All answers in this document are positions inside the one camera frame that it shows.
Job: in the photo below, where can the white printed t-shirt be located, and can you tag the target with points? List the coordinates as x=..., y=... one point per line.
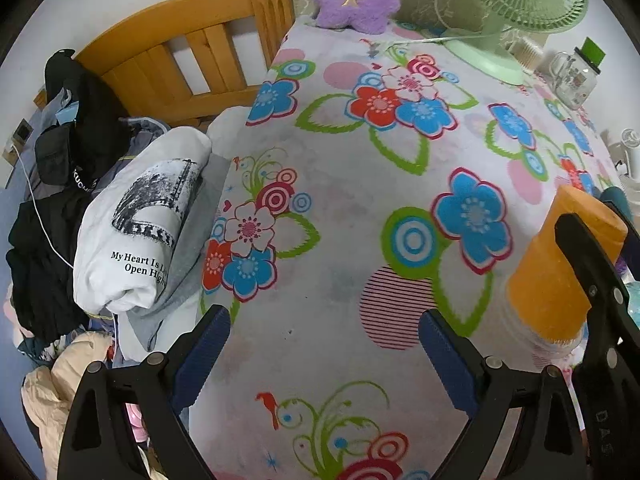
x=130, y=230

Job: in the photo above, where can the white floor fan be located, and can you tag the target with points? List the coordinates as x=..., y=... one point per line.
x=625, y=154

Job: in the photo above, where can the wooden chair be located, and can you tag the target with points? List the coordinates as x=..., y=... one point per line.
x=179, y=60

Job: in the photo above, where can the black clothing pile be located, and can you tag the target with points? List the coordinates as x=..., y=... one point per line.
x=84, y=136

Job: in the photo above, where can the green cup on jar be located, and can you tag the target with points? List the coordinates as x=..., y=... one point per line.
x=592, y=53

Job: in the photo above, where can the purple plastic cup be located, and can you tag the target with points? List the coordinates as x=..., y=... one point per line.
x=627, y=263

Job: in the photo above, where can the teal glitter cup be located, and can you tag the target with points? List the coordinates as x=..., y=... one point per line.
x=633, y=309

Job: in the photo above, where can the orange plastic cup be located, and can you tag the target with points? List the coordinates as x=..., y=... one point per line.
x=543, y=291

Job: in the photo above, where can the teal cup with orange rim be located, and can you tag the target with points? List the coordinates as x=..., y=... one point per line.
x=616, y=199

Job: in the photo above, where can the floral tablecloth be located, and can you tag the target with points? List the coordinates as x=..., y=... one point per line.
x=376, y=177

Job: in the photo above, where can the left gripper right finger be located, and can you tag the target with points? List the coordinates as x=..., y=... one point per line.
x=546, y=444

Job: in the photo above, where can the cotton swab container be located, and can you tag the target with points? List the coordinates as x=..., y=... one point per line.
x=528, y=53

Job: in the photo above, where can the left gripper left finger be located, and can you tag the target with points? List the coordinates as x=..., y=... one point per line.
x=98, y=441

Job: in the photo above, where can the green desk fan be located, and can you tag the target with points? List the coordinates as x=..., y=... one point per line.
x=483, y=51

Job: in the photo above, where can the beige jacket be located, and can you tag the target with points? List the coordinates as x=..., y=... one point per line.
x=48, y=392

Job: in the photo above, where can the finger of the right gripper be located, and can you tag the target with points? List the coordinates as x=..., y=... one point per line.
x=608, y=321

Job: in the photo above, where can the glass mason jar mug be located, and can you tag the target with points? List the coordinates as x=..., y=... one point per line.
x=573, y=77

